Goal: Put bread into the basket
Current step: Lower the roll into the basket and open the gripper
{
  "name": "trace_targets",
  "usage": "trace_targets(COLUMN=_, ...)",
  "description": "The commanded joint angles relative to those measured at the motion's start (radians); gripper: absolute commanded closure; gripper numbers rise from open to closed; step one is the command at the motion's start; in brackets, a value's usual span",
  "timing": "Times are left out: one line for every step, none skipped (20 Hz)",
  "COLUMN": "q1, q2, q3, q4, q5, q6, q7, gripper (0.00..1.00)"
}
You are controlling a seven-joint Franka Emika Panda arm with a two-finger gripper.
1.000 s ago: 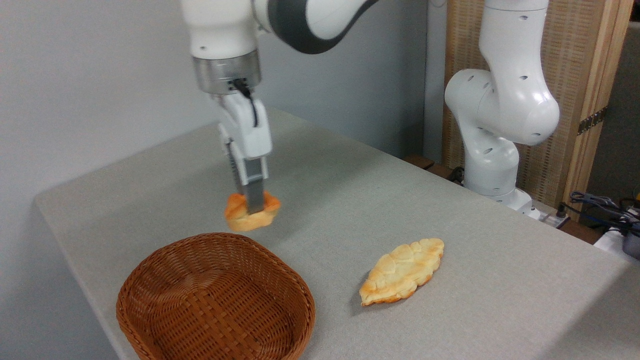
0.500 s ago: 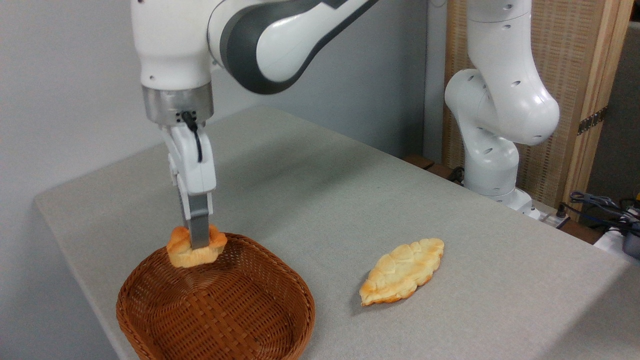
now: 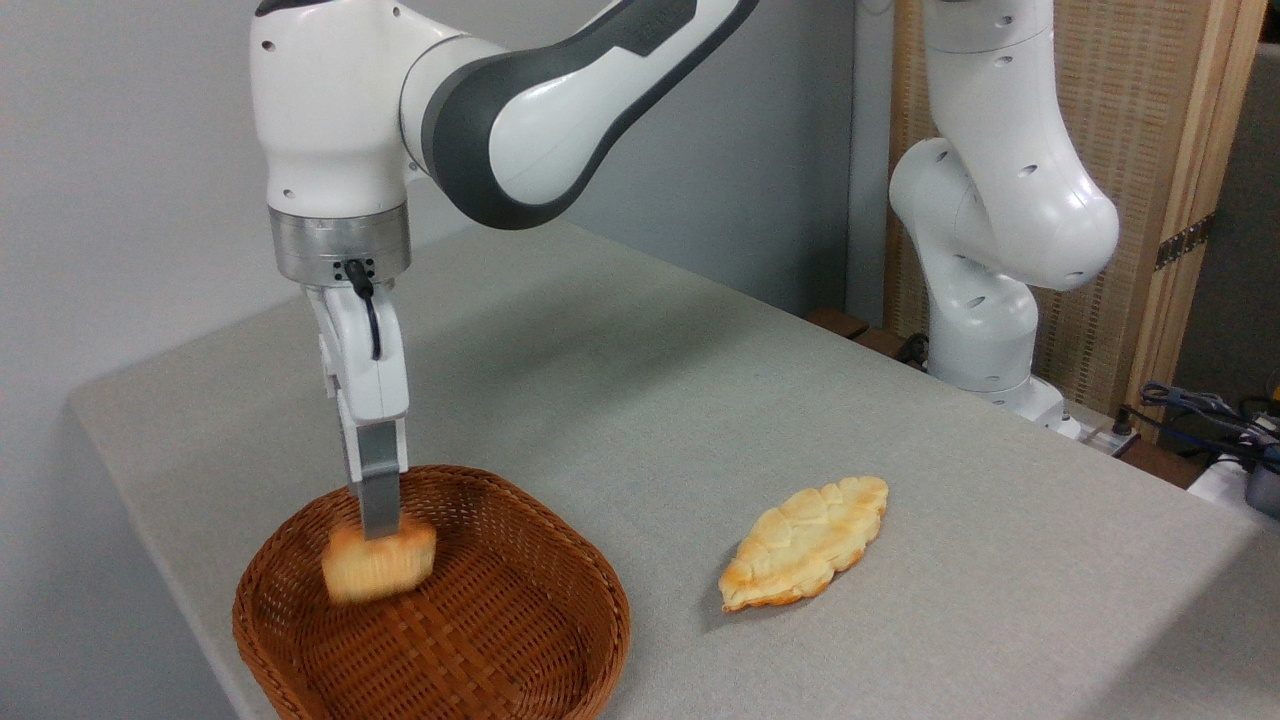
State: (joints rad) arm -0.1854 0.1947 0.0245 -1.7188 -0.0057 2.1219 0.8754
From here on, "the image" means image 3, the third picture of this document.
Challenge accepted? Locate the round braided bread roll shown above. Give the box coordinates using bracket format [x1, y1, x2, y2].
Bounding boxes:
[320, 516, 439, 607]

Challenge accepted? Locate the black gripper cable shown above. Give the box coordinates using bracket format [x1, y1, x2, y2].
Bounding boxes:
[344, 258, 385, 362]

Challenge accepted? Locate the flat leaf-shaped bread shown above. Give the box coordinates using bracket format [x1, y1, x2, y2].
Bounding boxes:
[718, 476, 890, 614]

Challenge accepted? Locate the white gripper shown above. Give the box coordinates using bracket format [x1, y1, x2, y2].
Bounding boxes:
[304, 282, 412, 542]

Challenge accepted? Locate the grey tablecloth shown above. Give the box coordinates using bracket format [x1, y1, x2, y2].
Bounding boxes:
[68, 215, 1280, 720]

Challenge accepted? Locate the metal screen hinge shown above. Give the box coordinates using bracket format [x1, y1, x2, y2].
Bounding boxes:
[1154, 212, 1217, 272]

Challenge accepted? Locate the brown woven wicker basket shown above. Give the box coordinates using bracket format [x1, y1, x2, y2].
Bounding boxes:
[232, 464, 633, 720]

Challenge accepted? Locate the bundle of dark cables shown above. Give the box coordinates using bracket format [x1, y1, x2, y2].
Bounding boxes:
[1120, 380, 1280, 463]

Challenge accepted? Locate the grey round device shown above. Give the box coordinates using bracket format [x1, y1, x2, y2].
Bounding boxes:
[1244, 440, 1280, 520]

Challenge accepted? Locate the white power strip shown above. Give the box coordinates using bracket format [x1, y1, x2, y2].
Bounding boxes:
[1058, 402, 1143, 459]

